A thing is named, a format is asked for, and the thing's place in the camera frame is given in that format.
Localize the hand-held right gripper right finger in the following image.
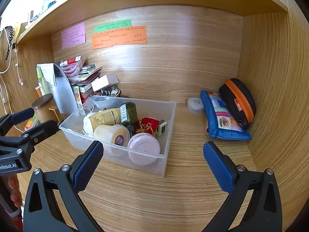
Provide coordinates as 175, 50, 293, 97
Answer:
201, 141, 283, 232

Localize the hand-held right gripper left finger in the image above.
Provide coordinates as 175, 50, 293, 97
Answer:
23, 140, 105, 232

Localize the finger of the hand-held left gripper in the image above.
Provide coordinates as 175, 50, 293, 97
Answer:
20, 119, 59, 150
0, 107, 35, 136

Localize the cream yellow lotion bottle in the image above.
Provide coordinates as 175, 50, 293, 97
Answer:
88, 109, 122, 132

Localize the lilac round jar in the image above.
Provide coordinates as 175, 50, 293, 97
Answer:
127, 132, 161, 167

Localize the clear plastic storage box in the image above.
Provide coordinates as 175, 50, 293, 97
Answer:
59, 95, 177, 178

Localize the dark green pump bottle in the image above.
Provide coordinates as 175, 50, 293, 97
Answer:
120, 102, 138, 136

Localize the orange string charm pendant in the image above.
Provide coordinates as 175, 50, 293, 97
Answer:
138, 118, 155, 133

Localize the wooden desktop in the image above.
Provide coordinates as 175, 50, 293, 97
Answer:
17, 97, 257, 232

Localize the person's left hand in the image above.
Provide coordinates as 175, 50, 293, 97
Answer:
7, 174, 23, 209

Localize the orange white tube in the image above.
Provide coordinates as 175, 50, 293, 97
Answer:
24, 115, 40, 130

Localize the brown mug with lid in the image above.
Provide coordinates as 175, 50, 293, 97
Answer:
32, 93, 64, 124

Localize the light green bottle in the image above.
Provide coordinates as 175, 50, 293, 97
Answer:
36, 66, 49, 95

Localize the cream jar purple label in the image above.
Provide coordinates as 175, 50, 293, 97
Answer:
93, 124, 131, 156

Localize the white fluffy puff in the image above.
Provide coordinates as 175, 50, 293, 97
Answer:
83, 111, 97, 136

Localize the blue patchwork pouch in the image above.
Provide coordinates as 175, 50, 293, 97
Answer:
200, 90, 252, 141

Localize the fruit printed card box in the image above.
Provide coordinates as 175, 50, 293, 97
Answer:
73, 86, 82, 108

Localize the white bowl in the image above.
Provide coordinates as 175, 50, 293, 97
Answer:
92, 96, 114, 112

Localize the stack of books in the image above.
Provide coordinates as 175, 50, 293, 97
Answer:
69, 64, 121, 104

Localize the small clear round container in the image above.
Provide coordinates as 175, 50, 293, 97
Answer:
187, 97, 204, 114

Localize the white rectangular box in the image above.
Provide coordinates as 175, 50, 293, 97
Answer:
91, 74, 119, 92

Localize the black orange zip case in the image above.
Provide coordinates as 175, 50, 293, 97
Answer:
218, 78, 256, 130

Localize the red cloth pouch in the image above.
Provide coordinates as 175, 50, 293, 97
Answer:
140, 117, 160, 136

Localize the pink sticky note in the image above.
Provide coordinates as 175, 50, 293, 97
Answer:
61, 22, 86, 50

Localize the orange sticky note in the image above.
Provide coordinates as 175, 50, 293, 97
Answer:
92, 25, 148, 50

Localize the green sticky note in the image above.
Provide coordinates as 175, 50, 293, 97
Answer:
94, 19, 131, 33

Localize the white charging cable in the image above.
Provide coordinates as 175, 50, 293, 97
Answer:
0, 26, 12, 116

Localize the pink charging cable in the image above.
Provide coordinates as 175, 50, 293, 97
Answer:
14, 48, 25, 86

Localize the pink coiled cable packet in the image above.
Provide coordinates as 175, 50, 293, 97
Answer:
59, 56, 86, 76

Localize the metal key ring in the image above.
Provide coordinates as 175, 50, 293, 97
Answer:
99, 86, 120, 98

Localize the black beaded strap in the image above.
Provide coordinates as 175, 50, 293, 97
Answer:
5, 26, 14, 60

